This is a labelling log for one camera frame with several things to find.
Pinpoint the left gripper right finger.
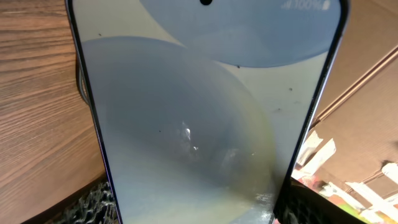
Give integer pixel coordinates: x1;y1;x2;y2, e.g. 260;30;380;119
274;179;364;224

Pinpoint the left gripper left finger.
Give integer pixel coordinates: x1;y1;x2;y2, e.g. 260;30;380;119
23;177;119;224

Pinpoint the blue screen Galaxy smartphone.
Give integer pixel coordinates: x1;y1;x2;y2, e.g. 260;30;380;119
65;0;349;223

